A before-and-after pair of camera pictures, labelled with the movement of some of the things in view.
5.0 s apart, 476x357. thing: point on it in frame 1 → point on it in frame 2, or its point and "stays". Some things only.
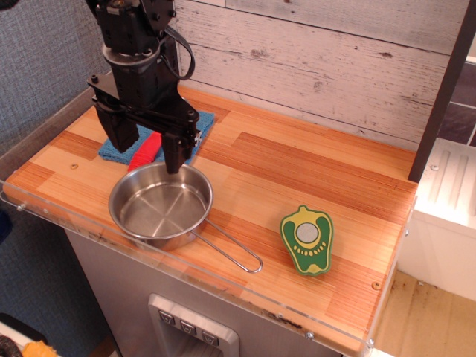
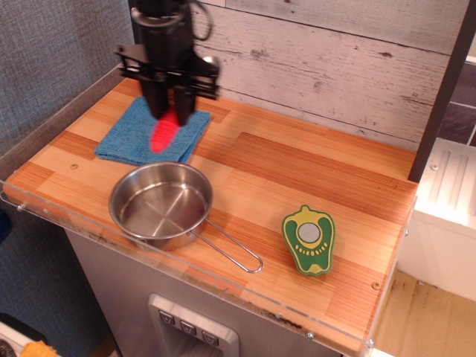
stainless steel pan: (163, 210) stays
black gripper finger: (122, 129) → (155, 92)
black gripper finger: (177, 150) → (184, 103)
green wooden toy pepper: (309, 234) stays
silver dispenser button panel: (161, 309) stays
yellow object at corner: (39, 349) stays
